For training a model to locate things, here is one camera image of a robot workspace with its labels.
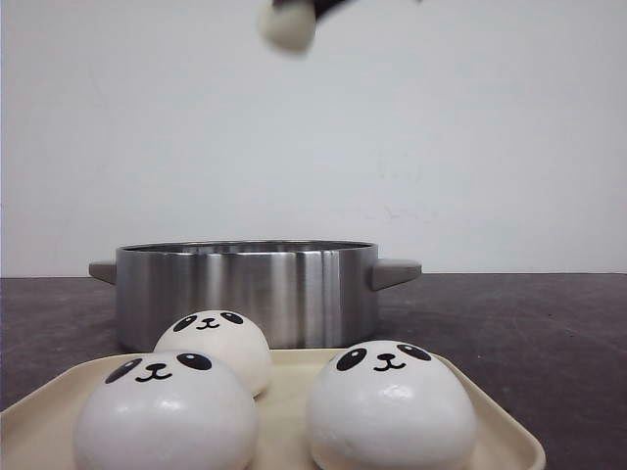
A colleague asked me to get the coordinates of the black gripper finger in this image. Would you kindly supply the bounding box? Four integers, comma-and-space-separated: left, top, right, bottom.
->
313, 0, 354, 18

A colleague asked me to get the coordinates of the panda bun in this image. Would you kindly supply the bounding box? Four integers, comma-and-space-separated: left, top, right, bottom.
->
257, 1, 316, 54
73, 351, 259, 469
306, 340, 477, 469
154, 309, 272, 397

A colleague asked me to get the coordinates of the stainless steel steamer pot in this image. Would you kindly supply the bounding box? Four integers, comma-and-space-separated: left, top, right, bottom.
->
88, 240, 422, 352

